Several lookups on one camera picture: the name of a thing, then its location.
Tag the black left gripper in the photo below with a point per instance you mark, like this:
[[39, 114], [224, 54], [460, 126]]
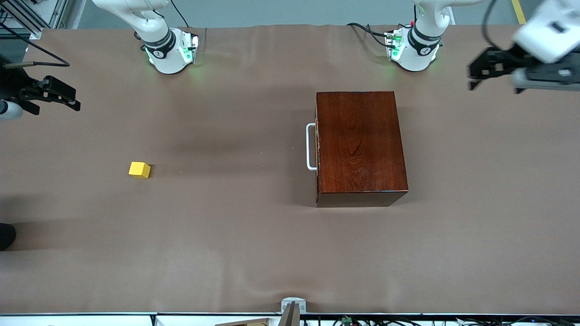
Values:
[[506, 61]]

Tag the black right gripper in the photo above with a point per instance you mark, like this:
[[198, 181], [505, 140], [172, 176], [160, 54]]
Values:
[[13, 84]]

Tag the yellow block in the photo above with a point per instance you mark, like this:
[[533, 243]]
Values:
[[139, 170]]

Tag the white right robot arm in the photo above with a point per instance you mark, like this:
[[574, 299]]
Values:
[[167, 61]]

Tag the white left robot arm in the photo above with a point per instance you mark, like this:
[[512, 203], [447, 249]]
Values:
[[419, 56]]

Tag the dark brown wooden cabinet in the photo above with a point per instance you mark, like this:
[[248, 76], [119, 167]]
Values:
[[362, 145]]

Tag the black rounded object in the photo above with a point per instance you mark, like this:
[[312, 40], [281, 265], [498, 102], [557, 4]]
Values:
[[6, 236]]

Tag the brown cardboard piece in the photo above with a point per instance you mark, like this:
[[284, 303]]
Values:
[[244, 323]]

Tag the small green connector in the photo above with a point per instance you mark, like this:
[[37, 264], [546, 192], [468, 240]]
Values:
[[346, 320]]

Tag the grey metal clamp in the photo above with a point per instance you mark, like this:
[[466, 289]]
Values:
[[293, 304]]

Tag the aluminium frame structure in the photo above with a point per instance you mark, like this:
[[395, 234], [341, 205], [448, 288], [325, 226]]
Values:
[[50, 11]]

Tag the white table edge rail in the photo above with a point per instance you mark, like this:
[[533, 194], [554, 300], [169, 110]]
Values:
[[90, 320]]

